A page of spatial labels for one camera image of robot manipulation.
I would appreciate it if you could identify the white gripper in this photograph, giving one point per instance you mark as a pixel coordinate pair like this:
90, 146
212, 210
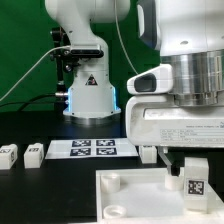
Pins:
155, 120

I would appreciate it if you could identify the white square tabletop part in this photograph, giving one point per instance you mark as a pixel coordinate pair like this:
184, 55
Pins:
149, 196

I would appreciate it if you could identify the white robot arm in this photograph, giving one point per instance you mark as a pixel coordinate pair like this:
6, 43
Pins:
179, 103

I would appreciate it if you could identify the white marker sheet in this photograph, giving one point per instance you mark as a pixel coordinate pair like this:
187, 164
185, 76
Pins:
87, 148

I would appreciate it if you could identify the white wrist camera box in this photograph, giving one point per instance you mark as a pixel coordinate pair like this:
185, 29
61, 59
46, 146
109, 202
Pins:
154, 81

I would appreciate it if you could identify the black camera stand clamp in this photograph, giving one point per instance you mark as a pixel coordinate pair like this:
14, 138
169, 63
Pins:
65, 63

